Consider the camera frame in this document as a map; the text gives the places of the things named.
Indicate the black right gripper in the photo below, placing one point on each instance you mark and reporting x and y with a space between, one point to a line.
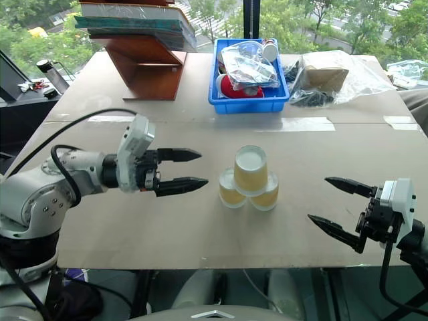
379 220

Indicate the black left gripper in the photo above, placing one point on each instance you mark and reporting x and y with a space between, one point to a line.
148 170

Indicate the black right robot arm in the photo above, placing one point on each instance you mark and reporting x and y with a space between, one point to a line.
416 240

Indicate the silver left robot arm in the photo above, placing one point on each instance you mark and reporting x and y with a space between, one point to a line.
40 197

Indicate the stack of books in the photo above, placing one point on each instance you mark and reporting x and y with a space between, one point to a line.
133 20

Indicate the yellow paper cup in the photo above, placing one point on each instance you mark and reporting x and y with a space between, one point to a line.
250 174
267 199
229 194

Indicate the clear tape strip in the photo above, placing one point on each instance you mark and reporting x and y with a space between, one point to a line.
401 122
307 124

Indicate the blue plastic bin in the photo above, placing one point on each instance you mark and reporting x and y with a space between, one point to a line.
247 103

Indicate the red round item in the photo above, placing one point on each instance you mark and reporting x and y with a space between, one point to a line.
227 87

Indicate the brown wooden shelf stand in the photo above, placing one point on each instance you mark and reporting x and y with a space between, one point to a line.
150 73

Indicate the pile of black parts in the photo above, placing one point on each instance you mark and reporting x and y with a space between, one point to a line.
311 97

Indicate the clear plastic bag with items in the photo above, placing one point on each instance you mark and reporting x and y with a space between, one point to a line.
249 65

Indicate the brown cardboard box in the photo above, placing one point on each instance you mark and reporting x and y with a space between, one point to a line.
326 78

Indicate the large clear plastic bag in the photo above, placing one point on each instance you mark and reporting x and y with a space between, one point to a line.
361 77

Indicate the grey robot torso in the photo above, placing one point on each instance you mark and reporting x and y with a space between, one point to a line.
214 314

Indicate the small black round object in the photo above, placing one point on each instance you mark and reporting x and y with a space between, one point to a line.
51 92

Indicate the white round jar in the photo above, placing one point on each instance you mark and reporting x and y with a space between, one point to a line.
269 51

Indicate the crumpled clear plastic bag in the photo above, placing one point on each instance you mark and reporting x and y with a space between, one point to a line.
408 72

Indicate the black cylindrical bottle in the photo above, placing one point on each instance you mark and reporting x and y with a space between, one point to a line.
53 75

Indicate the black vertical pole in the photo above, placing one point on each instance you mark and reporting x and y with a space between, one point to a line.
247 18

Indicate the black side desk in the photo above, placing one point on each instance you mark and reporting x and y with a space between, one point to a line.
20 117

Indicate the bunch of keys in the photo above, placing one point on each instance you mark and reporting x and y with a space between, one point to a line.
31 86

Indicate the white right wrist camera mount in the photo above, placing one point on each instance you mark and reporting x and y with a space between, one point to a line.
399 200

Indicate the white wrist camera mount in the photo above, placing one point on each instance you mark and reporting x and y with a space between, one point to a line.
135 140
399 200

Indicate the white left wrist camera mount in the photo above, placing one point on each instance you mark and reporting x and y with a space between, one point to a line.
135 140

